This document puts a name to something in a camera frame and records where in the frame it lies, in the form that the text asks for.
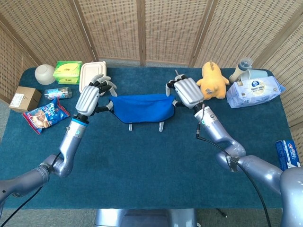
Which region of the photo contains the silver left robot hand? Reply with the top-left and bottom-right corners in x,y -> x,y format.
75,73 -> 118,117

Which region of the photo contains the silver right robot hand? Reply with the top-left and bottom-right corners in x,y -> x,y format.
165,74 -> 205,110

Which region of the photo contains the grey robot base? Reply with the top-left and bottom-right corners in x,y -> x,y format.
94,208 -> 197,227

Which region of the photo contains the blue and red snack bag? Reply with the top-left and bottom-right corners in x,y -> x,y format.
22,96 -> 71,135

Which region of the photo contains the wet wipes pack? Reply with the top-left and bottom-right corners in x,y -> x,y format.
226,76 -> 286,109

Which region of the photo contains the small wire rack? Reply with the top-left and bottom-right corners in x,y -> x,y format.
128,122 -> 165,132

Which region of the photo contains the beige bottle with grey cap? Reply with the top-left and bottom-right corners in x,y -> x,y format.
229,57 -> 253,83

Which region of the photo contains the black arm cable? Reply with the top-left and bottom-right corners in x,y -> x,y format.
195,111 -> 272,227
0,152 -> 62,227

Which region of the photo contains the teal table carpet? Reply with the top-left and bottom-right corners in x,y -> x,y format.
3,67 -> 295,210

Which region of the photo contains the small cardboard box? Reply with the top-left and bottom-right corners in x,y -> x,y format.
9,86 -> 42,113

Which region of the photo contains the yellow plush toy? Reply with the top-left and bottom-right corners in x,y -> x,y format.
195,61 -> 230,101

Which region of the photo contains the green tissue box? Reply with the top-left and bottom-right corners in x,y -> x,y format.
53,61 -> 83,85

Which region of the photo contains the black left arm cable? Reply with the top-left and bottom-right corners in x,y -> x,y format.
0,152 -> 62,227

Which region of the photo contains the woven bamboo folding screen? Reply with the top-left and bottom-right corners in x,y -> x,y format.
0,0 -> 303,166

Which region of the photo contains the white upturned bowl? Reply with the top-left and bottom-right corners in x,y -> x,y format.
34,64 -> 56,86

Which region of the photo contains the blue microfibre cloth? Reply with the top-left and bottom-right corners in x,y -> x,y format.
108,93 -> 177,124

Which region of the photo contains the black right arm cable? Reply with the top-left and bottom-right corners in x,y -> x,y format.
195,111 -> 272,227

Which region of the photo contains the blue white toothpaste box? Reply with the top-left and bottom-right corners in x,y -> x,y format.
275,139 -> 303,171

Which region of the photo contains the clear jar with blue label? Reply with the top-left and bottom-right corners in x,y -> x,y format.
44,87 -> 73,100

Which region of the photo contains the beige lidded lunch box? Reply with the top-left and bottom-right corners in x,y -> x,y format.
79,61 -> 107,97

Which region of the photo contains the light blue cup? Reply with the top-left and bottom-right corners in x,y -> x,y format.
239,69 -> 269,82

